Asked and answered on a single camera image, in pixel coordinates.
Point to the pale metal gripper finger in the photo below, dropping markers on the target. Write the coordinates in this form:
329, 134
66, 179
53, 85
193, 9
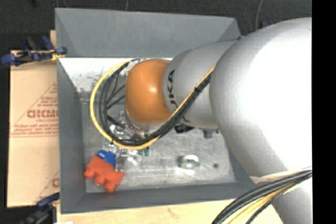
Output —
124, 160
110, 145

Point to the blue small block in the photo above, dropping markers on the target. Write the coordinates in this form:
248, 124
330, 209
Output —
107, 156

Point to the red toy building block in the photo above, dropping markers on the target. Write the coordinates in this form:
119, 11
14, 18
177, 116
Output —
103, 173

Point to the clear glass thing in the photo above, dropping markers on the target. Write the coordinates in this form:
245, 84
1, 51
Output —
188, 161

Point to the brown cardboard board red print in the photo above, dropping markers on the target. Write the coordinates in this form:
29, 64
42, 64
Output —
31, 102

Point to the grey metal bin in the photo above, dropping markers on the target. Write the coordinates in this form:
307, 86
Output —
147, 34

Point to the black cylinder on white bracket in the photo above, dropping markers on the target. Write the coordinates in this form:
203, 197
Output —
183, 129

